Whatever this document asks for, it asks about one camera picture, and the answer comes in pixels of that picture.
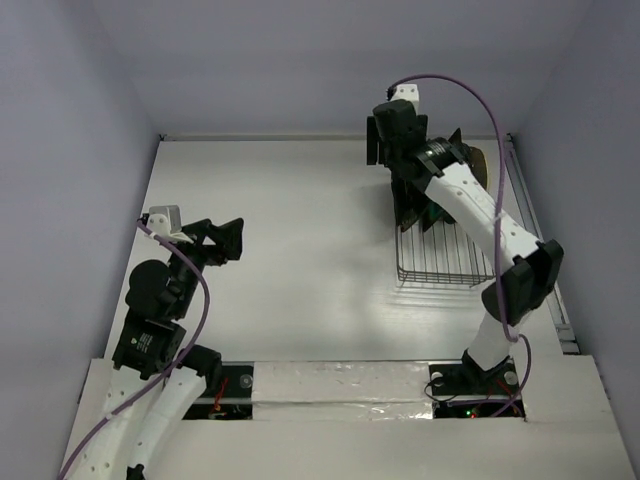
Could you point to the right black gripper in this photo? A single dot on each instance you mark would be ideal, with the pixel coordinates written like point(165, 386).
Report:
point(407, 198)

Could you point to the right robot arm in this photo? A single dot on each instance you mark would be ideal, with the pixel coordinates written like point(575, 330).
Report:
point(439, 171)

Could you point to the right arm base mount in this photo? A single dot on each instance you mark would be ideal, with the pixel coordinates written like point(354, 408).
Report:
point(458, 380)

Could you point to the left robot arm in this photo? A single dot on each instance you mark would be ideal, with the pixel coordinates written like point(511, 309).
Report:
point(158, 369)

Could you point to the dark patterned round plate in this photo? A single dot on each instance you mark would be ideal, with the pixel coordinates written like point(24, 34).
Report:
point(474, 156)

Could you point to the tan round plate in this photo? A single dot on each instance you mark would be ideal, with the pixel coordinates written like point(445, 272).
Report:
point(482, 176)

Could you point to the black floral square plate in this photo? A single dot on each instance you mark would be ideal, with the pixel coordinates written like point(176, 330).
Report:
point(431, 214)
point(409, 203)

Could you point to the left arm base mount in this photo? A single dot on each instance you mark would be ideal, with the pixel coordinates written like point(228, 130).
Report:
point(236, 384)

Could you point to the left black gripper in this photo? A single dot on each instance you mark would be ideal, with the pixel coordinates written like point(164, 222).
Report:
point(227, 238)

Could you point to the metal rail on right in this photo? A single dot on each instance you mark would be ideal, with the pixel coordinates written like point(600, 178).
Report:
point(566, 336)

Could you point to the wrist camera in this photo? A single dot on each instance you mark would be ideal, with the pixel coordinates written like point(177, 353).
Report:
point(404, 91)
point(165, 222)

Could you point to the wire dish rack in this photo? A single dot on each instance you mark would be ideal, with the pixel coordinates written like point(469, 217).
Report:
point(443, 255)

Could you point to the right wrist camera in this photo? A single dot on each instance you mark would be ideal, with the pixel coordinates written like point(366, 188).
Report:
point(404, 91)

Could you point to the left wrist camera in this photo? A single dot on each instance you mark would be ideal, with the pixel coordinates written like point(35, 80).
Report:
point(165, 222)

